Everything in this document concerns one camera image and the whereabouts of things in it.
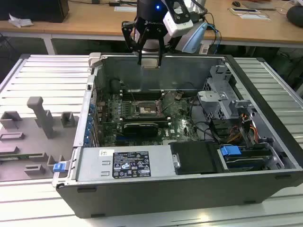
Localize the black round object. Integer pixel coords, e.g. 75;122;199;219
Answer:
287;5;303;25

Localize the crumpled white paper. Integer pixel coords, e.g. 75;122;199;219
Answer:
8;13;34;27

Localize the green motherboard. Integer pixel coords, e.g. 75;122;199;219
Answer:
94;91;204;147

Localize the pale blue teach pendant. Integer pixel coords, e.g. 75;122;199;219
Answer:
181;22;209;54

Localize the black graphics card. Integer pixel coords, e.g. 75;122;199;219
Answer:
122;122;159;138

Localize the green RAM stick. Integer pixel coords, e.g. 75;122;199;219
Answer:
0;154;43;160

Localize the silver power supply unit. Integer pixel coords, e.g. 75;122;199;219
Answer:
75;145;180;183

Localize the hard disk in blue carrier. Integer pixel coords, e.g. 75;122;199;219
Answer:
219;144;279;173

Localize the metal CPU socket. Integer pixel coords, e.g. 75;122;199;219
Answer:
129;101;164;119

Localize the black plastic shroud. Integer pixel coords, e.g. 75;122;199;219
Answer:
170;140;221;175

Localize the gray case latch handle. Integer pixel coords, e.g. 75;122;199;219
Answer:
88;52;107;69

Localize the blue cable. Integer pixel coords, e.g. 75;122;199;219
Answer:
205;22;222;54

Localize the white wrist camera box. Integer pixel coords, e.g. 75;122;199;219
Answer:
162;2;194;38

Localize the silver topped CPU plate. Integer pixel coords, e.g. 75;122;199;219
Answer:
141;58;159;70

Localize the gray metal bracket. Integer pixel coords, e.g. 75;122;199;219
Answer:
233;99;288;166

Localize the gray parts rack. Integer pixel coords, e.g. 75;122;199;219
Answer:
0;96;80;183

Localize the black box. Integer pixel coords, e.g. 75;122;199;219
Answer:
0;0;70;23

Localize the metal socket cover frame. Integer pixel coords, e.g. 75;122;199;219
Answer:
156;91;184;114

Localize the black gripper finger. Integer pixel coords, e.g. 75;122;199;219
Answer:
156;27;165;69
121;20;150;66

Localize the wooden desk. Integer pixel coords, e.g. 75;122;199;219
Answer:
0;0;303;55

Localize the gray metal drive cage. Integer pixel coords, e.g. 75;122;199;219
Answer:
196;64;239;120

